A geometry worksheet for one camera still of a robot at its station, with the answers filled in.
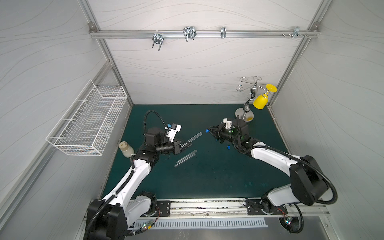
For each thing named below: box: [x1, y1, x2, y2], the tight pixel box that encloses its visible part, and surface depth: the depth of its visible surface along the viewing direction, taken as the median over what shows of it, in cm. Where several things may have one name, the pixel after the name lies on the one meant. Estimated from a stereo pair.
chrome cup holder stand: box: [235, 75, 268, 122], surface depth 100 cm
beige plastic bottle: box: [119, 141, 135, 158], surface depth 87 cm
